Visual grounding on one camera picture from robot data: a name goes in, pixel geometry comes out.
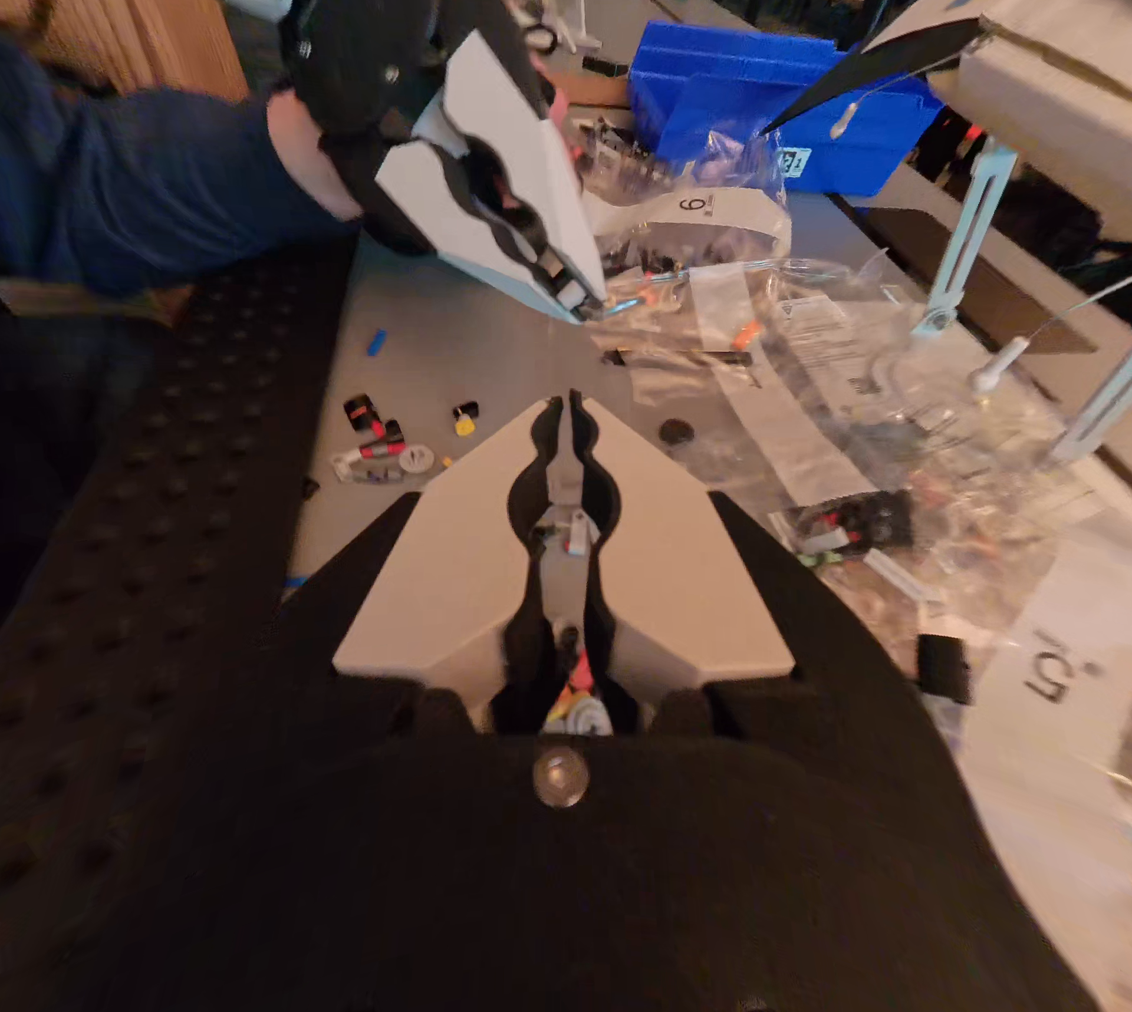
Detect person's left hand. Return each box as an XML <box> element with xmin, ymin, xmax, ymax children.
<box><xmin>265</xmin><ymin>91</ymin><xmax>366</xmax><ymax>222</ymax></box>

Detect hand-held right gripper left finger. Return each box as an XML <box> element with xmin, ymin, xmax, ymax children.
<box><xmin>331</xmin><ymin>397</ymin><xmax>565</xmax><ymax>734</ymax></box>

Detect wooden book stand white legs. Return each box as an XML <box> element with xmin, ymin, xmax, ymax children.
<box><xmin>761</xmin><ymin>0</ymin><xmax>1132</xmax><ymax>462</ymax></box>

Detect blue plastic bin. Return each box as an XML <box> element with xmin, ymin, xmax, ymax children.
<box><xmin>654</xmin><ymin>79</ymin><xmax>945</xmax><ymax>197</ymax></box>
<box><xmin>630</xmin><ymin>20</ymin><xmax>843</xmax><ymax>138</ymax></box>

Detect clear bag with printed warnings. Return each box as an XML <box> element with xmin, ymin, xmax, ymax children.
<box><xmin>761</xmin><ymin>287</ymin><xmax>1091</xmax><ymax>558</ymax></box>

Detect black perforated pad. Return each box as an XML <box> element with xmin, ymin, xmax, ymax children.
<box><xmin>0</xmin><ymin>234</ymin><xmax>426</xmax><ymax>1012</ymax></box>

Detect red and grey toy pins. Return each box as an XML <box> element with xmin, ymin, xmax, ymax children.
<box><xmin>354</xmin><ymin>421</ymin><xmax>409</xmax><ymax>466</ymax></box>

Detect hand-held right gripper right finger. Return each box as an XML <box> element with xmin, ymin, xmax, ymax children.
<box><xmin>568</xmin><ymin>388</ymin><xmax>796</xmax><ymax>734</ymax></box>

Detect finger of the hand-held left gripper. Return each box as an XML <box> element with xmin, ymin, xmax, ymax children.
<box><xmin>439</xmin><ymin>29</ymin><xmax>611</xmax><ymax>312</ymax></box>
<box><xmin>374</xmin><ymin>137</ymin><xmax>592</xmax><ymax>325</ymax></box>

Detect black chunky toy connector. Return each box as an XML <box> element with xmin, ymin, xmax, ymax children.
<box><xmin>915</xmin><ymin>632</ymin><xmax>975</xmax><ymax>706</ymax></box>

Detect pile of small toy pieces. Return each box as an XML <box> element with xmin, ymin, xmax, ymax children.
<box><xmin>544</xmin><ymin>650</ymin><xmax>612</xmax><ymax>734</ymax></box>

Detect clear bag pale toy pieces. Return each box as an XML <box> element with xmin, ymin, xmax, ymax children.
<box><xmin>584</xmin><ymin>128</ymin><xmax>794</xmax><ymax>281</ymax></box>

